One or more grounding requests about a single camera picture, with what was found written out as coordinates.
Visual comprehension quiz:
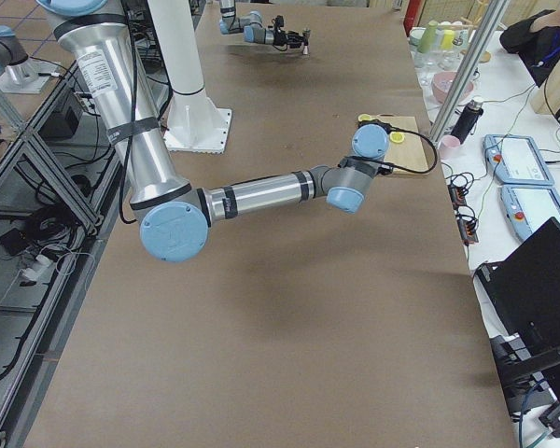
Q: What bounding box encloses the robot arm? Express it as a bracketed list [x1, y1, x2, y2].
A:
[218, 0, 309, 51]
[43, 1, 390, 262]

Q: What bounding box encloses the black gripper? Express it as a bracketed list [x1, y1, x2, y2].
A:
[273, 29, 300, 49]

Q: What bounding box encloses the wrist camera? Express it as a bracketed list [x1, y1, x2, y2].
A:
[273, 15, 285, 28]

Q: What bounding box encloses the lemon slice on knife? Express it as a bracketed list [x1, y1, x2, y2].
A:
[389, 132, 405, 144]

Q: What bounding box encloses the pink cup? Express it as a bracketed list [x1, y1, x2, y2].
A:
[438, 134, 461, 161]

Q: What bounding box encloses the black water bottle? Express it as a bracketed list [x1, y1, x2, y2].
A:
[450, 96, 484, 144]

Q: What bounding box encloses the steel jigger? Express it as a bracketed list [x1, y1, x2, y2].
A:
[301, 28, 311, 56]

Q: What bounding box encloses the yellow cup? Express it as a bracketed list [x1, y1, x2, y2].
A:
[440, 29, 456, 51]

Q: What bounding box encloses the black monitor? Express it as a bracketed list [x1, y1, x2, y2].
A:
[475, 217, 560, 355]

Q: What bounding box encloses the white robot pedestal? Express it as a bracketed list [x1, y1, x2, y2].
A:
[148, 0, 232, 154]

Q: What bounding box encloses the black camera cable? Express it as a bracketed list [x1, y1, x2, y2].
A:
[377, 123, 439, 176]

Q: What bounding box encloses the wooden cutting board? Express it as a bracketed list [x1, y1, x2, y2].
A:
[369, 114, 435, 175]

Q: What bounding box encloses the aluminium frame post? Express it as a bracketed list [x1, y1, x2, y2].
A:
[429, 0, 510, 145]

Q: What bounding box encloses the teach pendant near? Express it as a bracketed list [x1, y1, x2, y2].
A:
[500, 184, 560, 242]

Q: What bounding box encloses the green cup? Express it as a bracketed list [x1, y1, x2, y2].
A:
[417, 20, 439, 54]

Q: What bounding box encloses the pink bowl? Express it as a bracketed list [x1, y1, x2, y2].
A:
[431, 71, 474, 104]

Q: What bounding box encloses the teach pendant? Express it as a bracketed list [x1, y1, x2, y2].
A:
[500, 184, 560, 242]
[483, 134, 554, 187]

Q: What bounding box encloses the person in black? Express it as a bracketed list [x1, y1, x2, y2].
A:
[499, 8, 560, 87]

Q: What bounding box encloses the teach pendant far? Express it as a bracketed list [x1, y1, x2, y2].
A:
[483, 134, 554, 187]

